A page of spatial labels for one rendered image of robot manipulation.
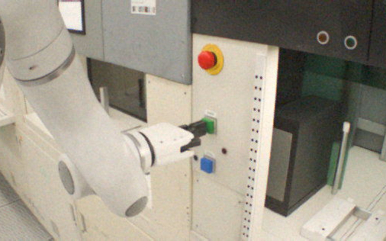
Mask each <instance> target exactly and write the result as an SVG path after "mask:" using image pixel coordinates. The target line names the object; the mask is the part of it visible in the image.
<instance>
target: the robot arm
mask: <svg viewBox="0 0 386 241"><path fill-rule="evenodd" d="M63 20H64V19H63V17H62V15H61V12H60V10H59V7H58V5H57V3H56V0H0V89H1V85H2V80H3V75H4V71H5V66H7V69H8V71H10V73H11V75H12V77H13V79H14V80H15V81H16V83H17V85H18V87H19V88H20V90H21V91H22V92H23V95H24V97H25V98H26V99H27V101H28V102H29V103H30V104H31V107H32V108H33V109H34V110H35V113H36V114H37V116H38V117H39V118H40V120H41V122H42V123H43V124H44V126H45V127H46V128H47V129H48V130H49V132H50V133H51V134H52V135H53V138H54V139H55V141H56V142H58V144H59V145H60V146H61V148H62V150H63V152H64V153H63V154H61V155H60V156H59V158H58V161H57V165H58V169H59V174H60V178H61V181H62V183H63V186H64V187H65V189H66V191H67V192H68V194H69V196H70V197H72V198H74V199H76V200H78V199H80V198H81V199H82V198H85V197H87V196H89V195H92V194H94V195H97V196H99V197H100V199H102V200H103V202H104V203H105V205H106V206H107V207H108V209H109V210H110V211H111V212H112V213H114V214H116V215H118V216H120V217H123V218H130V217H135V216H136V215H137V214H138V213H140V212H141V211H142V210H143V209H144V208H145V207H146V205H147V203H148V200H149V195H150V193H149V186H148V184H147V180H146V177H145V175H144V173H145V172H148V171H149V170H150V168H151V167H153V166H154V167H158V166H162V165H168V164H171V163H174V162H178V161H180V160H183V159H187V158H189V157H191V156H193V155H194V151H192V150H190V149H191V148H194V147H197V146H200V145H201V139H200V138H199V137H202V136H204V135H205V134H206V122H203V121H202V120H199V121H197V122H194V123H192V124H189V125H186V124H185V125H181V126H177V127H175V126H173V125H171V124H167V123H162V124H157V125H153V126H151V127H148V128H145V129H143V130H140V131H137V132H136V131H130V132H129V131H127V132H125V133H123V134H121V132H120V131H119V129H117V127H116V126H115V124H114V123H113V121H112V120H111V118H110V117H109V116H108V114H107V113H106V111H105V110H104V108H103V107H102V106H101V105H100V102H99V100H98V99H97V97H96V96H95V93H94V92H93V89H92V87H91V85H90V82H89V80H88V76H87V75H86V73H85V70H84V69H83V66H82V62H81V60H80V58H79V55H78V54H77V51H76V49H75V46H74V44H73V41H72V39H71V37H70V35H69V32H68V30H67V28H66V25H65V23H64V21H63Z"/></svg>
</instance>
